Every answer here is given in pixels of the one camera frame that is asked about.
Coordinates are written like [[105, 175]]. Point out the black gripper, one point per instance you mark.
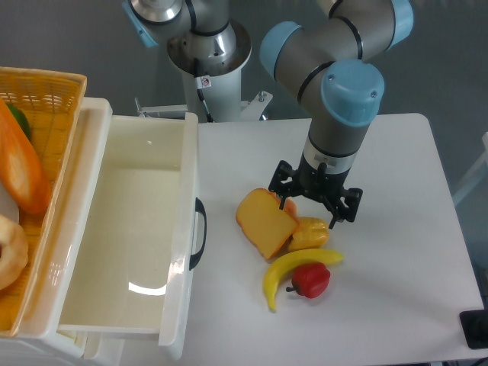
[[316, 184]]

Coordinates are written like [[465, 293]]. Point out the yellow toy bread slice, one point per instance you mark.
[[264, 223]]

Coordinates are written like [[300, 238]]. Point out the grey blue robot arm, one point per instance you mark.
[[326, 70]]

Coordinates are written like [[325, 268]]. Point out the yellow toy bell pepper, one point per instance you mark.
[[312, 233]]

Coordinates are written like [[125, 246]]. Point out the yellow toy banana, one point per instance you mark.
[[280, 268]]

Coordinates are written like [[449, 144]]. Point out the red toy bell pepper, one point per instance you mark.
[[310, 280]]

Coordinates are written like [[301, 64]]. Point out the white plastic open drawer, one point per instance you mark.
[[133, 272]]

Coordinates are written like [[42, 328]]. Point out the black device at edge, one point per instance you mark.
[[474, 325]]

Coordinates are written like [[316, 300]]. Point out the yellow woven plastic basket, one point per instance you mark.
[[51, 102]]

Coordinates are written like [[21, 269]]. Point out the orange toy baguette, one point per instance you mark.
[[22, 173]]

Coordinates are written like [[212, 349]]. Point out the green toy vegetable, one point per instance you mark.
[[22, 120]]

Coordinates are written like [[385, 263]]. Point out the beige toy bagel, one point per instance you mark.
[[14, 251]]

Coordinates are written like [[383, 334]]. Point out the white plastic drawer cabinet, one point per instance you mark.
[[38, 341]]

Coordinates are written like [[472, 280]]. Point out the white metal base bracket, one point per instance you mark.
[[250, 110]]

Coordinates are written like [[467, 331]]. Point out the black drawer handle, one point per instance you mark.
[[200, 234]]

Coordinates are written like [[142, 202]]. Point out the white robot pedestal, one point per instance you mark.
[[210, 67]]

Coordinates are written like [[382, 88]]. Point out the white frame at right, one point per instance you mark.
[[472, 177]]

